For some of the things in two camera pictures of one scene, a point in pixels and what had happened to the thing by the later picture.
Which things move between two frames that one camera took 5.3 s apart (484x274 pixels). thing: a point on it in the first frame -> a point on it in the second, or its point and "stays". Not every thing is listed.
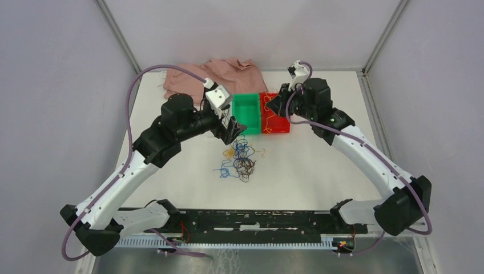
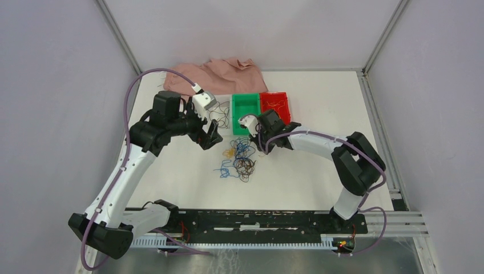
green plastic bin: (246, 109) stays
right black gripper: (278, 104) -> (265, 149)
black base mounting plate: (218, 222) stays
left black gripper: (221, 132) -> (200, 136)
